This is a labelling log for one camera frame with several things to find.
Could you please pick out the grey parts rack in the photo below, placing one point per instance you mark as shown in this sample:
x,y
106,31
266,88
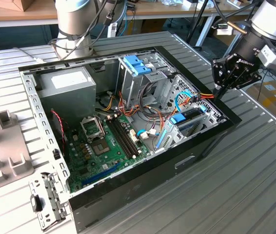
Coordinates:
x,y
8,146

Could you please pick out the wooden desk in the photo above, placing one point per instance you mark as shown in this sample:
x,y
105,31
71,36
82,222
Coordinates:
x,y
43,13

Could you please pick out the black RAM slots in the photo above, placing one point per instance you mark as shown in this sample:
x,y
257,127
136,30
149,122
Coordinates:
x,y
123,137

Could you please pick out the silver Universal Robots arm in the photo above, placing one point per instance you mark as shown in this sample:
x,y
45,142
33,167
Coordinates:
x,y
74,14

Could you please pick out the blue expansion slot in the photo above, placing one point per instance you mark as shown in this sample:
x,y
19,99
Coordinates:
x,y
101,174

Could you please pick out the grey metal disk bay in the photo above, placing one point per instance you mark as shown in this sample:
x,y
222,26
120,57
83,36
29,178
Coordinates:
x,y
171,142

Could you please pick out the grey metal drive cage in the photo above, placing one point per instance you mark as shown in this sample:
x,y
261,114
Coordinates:
x,y
130,85

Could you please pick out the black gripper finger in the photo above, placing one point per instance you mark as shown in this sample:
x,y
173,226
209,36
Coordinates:
x,y
250,78
219,73

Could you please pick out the green motherboard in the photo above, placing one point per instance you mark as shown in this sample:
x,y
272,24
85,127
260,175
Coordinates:
x,y
96,168

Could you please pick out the CPU socket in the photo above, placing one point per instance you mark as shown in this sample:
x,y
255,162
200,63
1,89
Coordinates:
x,y
100,148

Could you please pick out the grey power supply unit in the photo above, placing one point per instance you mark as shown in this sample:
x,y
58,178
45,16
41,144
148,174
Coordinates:
x,y
67,102

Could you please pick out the hard disk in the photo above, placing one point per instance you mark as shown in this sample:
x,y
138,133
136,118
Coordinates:
x,y
178,119

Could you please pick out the grey expansion slot retainer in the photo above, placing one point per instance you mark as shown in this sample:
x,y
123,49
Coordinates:
x,y
52,192

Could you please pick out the black open PC case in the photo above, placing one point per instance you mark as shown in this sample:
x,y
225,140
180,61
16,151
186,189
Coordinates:
x,y
140,192

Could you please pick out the large brown cardboard box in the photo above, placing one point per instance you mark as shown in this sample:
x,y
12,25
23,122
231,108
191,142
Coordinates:
x,y
269,102

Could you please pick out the small brown cardboard box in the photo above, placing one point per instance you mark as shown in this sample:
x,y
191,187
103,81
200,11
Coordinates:
x,y
18,4

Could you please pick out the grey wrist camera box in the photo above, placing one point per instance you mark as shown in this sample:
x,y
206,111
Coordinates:
x,y
273,61

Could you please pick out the blue drive cage latch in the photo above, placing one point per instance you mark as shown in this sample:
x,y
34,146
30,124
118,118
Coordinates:
x,y
134,64

